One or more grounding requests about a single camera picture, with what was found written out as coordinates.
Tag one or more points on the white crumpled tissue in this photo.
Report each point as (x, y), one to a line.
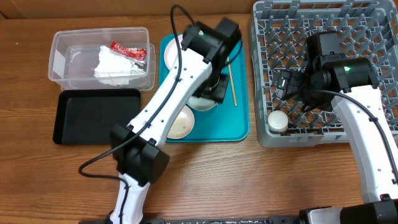
(117, 69)

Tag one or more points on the white cup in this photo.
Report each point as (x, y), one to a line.
(278, 122)

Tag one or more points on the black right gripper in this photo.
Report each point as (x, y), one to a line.
(293, 81)

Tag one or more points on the teal serving tray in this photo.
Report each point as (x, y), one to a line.
(225, 122)

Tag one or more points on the clear plastic waste bin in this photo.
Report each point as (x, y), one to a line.
(74, 56)

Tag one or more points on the grey bowl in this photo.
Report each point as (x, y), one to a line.
(201, 104)

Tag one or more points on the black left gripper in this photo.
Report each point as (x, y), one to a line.
(218, 93)

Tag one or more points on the black food waste tray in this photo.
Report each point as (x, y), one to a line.
(86, 117)

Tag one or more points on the red snack wrapper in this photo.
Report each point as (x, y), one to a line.
(137, 55)

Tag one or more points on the large white plate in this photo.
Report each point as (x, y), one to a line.
(170, 54)

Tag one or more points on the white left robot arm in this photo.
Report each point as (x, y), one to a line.
(137, 147)

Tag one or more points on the right wooden chopstick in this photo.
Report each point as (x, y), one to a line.
(232, 82)

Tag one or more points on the small white rice plate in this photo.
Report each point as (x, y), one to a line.
(183, 124)

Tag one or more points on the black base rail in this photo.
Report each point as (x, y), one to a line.
(217, 221)

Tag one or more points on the grey dishwasher rack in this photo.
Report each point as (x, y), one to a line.
(277, 34)

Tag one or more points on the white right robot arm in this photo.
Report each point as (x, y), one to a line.
(350, 87)

